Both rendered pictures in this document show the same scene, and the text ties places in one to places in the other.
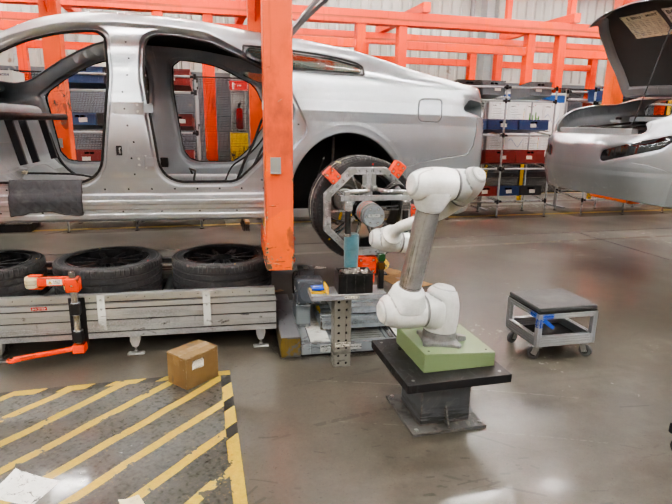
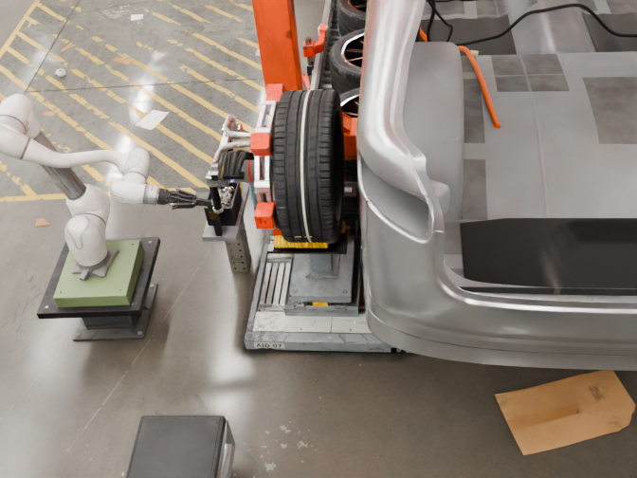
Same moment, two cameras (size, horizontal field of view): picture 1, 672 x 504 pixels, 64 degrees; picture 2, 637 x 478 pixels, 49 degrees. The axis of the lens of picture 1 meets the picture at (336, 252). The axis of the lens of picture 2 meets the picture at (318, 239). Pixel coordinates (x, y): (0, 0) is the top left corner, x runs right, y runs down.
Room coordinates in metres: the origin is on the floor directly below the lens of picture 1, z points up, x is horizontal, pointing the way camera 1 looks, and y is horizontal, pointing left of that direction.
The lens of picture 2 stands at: (4.24, -2.44, 2.74)
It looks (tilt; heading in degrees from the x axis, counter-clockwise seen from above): 44 degrees down; 110
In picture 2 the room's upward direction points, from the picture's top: 6 degrees counter-clockwise
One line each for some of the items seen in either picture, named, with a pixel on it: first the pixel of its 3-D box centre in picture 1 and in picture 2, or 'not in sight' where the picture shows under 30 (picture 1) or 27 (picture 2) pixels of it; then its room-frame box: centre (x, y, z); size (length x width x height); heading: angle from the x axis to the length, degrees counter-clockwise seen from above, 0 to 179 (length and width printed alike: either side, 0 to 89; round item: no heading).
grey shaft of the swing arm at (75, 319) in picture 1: (76, 312); (311, 72); (2.89, 1.49, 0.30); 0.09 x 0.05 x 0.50; 101
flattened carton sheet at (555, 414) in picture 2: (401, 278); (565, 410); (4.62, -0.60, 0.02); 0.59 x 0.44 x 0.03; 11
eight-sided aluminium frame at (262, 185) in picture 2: (367, 211); (274, 167); (3.25, -0.19, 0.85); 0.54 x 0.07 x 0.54; 101
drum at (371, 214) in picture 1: (369, 213); (258, 167); (3.18, -0.20, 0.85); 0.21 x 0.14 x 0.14; 11
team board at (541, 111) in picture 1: (523, 149); not in sight; (8.97, -3.07, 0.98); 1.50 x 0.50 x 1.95; 104
